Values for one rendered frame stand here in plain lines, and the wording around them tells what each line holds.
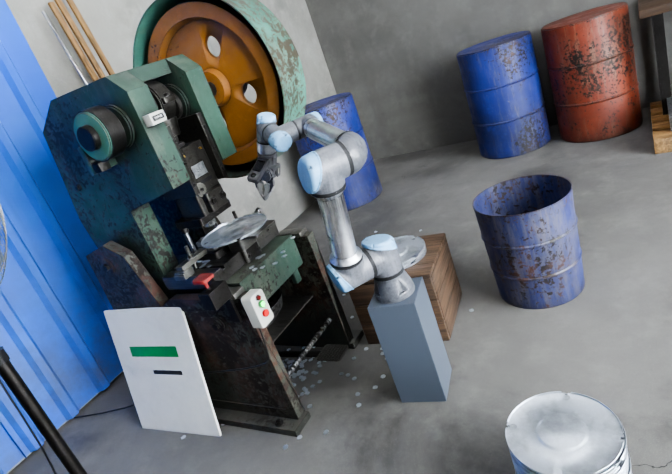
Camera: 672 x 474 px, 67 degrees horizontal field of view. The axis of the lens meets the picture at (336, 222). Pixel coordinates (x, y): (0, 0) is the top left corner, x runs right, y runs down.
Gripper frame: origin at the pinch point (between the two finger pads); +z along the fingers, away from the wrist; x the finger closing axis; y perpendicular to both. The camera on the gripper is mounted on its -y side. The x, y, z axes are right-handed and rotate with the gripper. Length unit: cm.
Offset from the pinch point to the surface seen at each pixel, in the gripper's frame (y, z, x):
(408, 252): 33, 28, -56
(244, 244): -12.8, 16.0, 1.6
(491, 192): 72, 7, -82
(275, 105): 23.0, -31.2, 8.2
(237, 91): 27, -32, 30
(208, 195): -13.3, -2.5, 17.6
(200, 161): -6.8, -12.8, 25.5
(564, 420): -47, 10, -123
